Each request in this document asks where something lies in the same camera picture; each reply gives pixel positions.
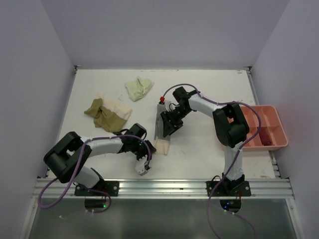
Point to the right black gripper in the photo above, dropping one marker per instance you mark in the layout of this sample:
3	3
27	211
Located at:
169	127

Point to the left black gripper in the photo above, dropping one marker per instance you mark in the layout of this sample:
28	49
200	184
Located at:
146	153

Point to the grey and cream underwear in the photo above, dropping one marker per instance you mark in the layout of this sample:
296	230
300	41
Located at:
161	143

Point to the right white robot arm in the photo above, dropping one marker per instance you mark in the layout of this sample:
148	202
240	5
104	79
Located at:
230	126

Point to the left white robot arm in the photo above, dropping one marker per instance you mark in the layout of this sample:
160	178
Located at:
67	158

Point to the olive and cream underwear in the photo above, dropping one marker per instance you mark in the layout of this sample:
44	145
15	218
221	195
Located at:
108	114

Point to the pale green underwear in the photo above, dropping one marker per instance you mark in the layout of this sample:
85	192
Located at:
138	88

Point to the dark red rolled underwear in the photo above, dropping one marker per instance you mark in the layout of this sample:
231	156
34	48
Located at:
264	137

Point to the pink divided tray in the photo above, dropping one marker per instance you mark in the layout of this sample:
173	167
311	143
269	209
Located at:
269	119

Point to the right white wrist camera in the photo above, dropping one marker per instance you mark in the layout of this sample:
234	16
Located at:
164	102

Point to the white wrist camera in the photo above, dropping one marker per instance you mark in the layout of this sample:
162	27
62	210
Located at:
164	102
142	167

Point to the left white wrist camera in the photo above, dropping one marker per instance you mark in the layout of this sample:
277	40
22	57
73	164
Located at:
142	167

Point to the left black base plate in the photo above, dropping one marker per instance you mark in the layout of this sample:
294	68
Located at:
109	187

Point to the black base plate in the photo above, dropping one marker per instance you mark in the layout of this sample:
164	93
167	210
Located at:
233	188
109	187

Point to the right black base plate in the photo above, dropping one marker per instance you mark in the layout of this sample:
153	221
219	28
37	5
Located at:
233	188

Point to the aluminium mounting rail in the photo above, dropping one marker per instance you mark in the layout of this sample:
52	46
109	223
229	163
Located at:
196	189

